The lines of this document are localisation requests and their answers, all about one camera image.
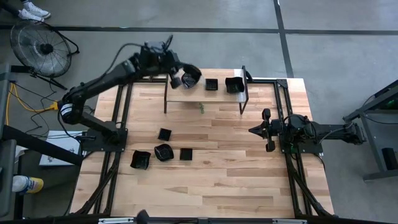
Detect black metal table frame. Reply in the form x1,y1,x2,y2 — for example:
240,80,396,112
70,74,335,218

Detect yellow power cable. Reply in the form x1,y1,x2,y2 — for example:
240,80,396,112
4,82,62,126

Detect small black box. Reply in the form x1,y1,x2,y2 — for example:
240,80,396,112
381,147,398,171

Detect white printed box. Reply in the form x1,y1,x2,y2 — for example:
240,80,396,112
39,130,84,167

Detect black diagonal support beam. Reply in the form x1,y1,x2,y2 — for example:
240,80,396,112
0,124,85,167

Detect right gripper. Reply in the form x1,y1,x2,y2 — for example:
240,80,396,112
248,108,284,152

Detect person's foot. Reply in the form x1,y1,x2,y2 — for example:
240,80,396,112
23,1,52,19
17,8,44,23

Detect black floor fan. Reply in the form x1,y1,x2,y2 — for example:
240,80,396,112
9,18,80,91

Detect white bottle yellow cap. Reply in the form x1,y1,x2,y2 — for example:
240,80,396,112
11,175,45,194

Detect wooden shelf black legs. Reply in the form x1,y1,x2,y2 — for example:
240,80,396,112
164,64,250,115

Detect grey metal stand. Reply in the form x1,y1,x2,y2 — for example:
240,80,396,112
343,79,398,182

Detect small black square plate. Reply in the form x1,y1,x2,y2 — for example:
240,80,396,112
179,147,193,161
157,128,172,142
205,78,219,91

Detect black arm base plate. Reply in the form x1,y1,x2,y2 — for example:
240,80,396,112
279,129,324,156
81,129,128,153

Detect silver metal bracket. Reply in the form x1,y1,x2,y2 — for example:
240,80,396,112
272,218,308,224
98,217,134,224

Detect grey metal cabinet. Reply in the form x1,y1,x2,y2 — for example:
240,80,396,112
0,63,18,218

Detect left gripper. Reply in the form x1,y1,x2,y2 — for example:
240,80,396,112
152,51,197,90

